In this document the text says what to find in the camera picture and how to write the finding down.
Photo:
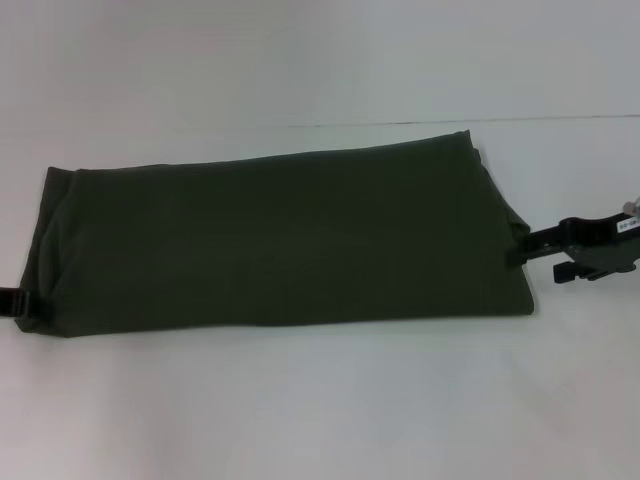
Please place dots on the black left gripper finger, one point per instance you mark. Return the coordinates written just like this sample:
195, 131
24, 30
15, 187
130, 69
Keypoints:
25, 302

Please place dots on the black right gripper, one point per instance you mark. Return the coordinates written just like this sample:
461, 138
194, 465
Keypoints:
602, 240

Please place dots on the dark green FREE t-shirt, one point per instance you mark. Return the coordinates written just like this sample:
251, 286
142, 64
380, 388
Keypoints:
275, 240

